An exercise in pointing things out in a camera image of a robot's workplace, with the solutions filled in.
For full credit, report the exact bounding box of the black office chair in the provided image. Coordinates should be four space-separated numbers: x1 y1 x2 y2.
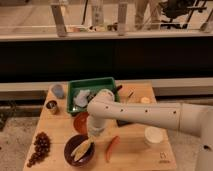
159 0 207 29

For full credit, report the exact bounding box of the orange carrot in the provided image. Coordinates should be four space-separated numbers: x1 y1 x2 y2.
105 136 120 162

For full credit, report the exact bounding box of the small orange fruit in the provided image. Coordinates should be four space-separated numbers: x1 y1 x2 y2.
140 97 151 104

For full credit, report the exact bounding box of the orange-red bowl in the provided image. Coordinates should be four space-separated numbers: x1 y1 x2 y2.
73 112 89 134

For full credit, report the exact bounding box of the white round lidded container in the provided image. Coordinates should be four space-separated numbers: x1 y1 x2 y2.
144 127 163 146

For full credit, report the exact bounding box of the green plastic tray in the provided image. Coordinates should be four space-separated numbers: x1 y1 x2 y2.
67 77 116 116

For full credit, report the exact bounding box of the small metal cup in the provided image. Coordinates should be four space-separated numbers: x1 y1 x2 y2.
46 100 58 115

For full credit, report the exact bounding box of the person in background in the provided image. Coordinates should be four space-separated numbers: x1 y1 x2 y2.
133 0 162 30

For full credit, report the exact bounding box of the purple bowl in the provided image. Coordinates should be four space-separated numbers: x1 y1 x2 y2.
64 134 95 167

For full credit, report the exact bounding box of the bunch of dark grapes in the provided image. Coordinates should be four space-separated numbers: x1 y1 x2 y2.
27 132 50 167

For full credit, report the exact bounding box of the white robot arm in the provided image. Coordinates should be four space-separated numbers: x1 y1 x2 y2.
87 89 213 171

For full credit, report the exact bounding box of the grey-blue cup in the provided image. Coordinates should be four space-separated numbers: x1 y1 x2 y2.
51 84 64 99

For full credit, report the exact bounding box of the wooden board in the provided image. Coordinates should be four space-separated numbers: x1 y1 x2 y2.
22 82 178 171

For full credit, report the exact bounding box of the black rectangular block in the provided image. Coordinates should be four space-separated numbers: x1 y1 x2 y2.
116 120 131 127

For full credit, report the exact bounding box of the white crumpled cloth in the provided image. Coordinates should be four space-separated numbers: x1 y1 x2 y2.
73 90 91 107

